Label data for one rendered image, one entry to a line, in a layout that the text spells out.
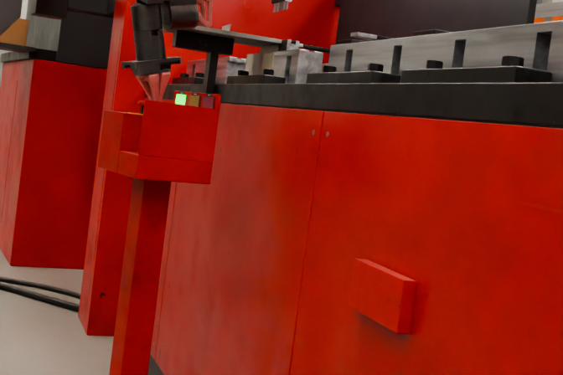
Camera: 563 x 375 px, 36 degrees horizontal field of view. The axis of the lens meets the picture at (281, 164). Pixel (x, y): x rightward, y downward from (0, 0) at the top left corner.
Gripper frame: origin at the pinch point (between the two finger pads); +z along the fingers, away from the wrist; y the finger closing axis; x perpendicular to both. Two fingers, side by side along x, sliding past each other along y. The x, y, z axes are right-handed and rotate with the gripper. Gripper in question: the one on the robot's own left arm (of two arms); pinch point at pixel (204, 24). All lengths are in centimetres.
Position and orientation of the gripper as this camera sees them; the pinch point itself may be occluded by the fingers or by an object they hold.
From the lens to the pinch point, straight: 212.5
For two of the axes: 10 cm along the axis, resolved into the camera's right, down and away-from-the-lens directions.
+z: 3.6, 9.1, 2.0
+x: -8.7, 4.1, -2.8
